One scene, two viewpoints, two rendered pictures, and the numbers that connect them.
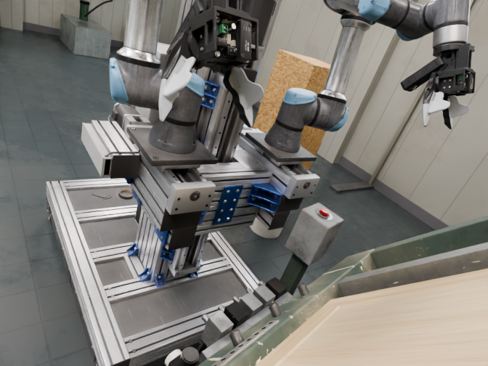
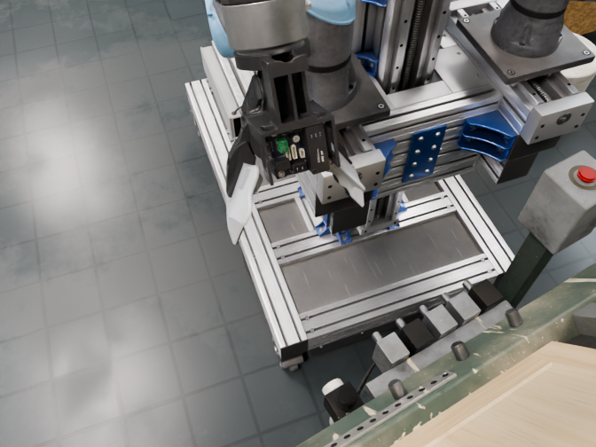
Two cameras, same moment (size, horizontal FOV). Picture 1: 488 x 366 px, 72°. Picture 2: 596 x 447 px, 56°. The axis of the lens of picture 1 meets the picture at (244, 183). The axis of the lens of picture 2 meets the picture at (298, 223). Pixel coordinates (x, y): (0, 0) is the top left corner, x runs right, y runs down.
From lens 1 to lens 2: 0.38 m
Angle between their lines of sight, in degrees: 33
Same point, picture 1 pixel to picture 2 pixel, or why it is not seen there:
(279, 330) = (453, 388)
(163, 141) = not seen: hidden behind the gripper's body
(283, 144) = (523, 43)
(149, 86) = not seen: hidden behind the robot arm
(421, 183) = not seen: outside the picture
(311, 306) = (513, 354)
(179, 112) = (317, 56)
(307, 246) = (551, 227)
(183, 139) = (331, 90)
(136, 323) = (315, 294)
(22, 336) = (192, 294)
